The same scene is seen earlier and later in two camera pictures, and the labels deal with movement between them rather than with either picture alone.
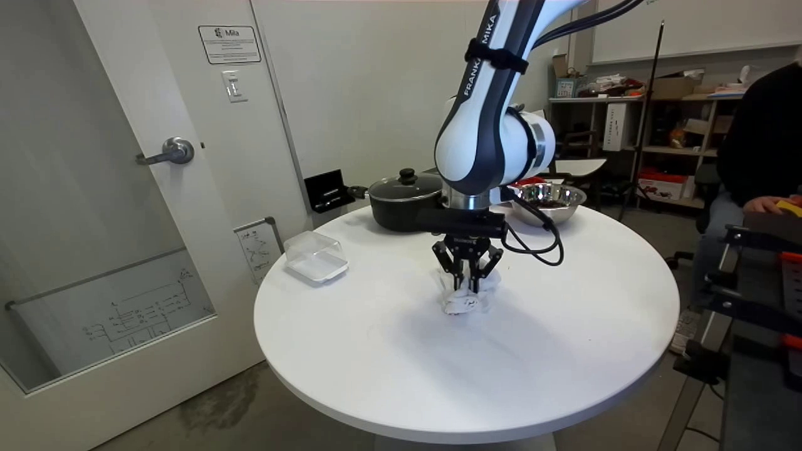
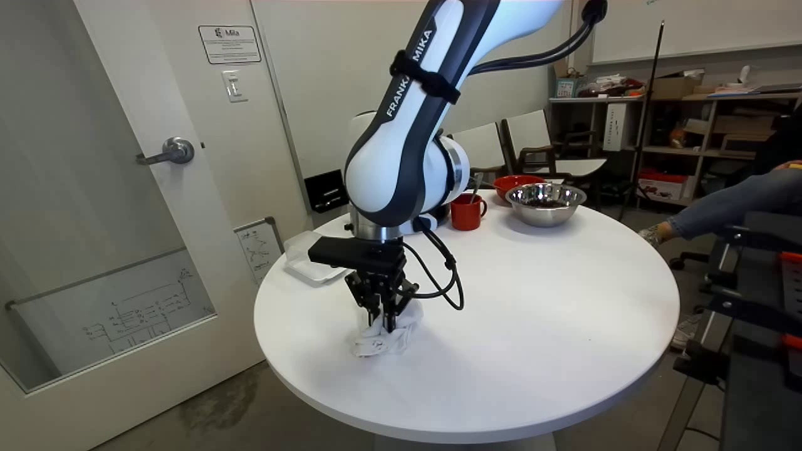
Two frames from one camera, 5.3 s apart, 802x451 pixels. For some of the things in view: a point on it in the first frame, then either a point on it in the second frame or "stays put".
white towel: (467, 301) to (402, 342)
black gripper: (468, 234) to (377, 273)
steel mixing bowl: (551, 199) stays put
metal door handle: (174, 151) stays put
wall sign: (229, 42) stays put
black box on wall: (323, 191) stays put
